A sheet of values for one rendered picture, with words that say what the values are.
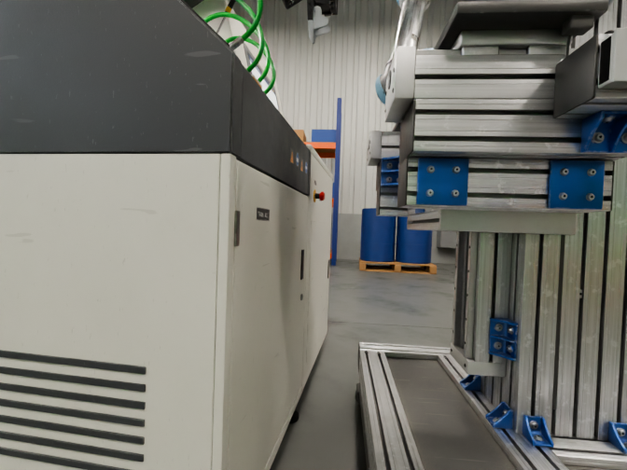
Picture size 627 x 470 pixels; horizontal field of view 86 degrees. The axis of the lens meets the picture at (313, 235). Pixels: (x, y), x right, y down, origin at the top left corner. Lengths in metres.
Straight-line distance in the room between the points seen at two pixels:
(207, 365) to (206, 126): 0.39
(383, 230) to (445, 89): 4.97
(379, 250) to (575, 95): 5.03
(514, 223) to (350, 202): 6.69
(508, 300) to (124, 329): 0.83
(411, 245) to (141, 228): 5.20
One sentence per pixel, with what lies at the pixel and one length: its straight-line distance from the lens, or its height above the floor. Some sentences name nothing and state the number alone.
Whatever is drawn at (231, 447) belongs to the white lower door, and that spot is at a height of 0.29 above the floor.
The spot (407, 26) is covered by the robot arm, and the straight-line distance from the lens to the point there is 1.46.
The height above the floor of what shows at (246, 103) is 0.89.
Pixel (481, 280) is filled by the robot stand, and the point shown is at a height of 0.56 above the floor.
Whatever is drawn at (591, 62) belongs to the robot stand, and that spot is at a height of 0.92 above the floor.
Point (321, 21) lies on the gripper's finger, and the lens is 1.13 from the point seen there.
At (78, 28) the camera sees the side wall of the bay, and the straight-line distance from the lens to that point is 0.79.
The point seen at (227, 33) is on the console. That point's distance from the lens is 1.51.
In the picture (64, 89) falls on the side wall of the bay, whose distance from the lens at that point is 0.77.
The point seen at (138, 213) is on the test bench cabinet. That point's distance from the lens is 0.63.
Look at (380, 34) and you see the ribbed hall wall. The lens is 8.53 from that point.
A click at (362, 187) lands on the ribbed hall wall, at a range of 7.46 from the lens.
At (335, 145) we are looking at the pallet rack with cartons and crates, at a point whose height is 2.16.
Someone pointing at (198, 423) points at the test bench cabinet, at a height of 0.35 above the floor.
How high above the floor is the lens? 0.68
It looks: 1 degrees down
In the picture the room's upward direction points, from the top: 2 degrees clockwise
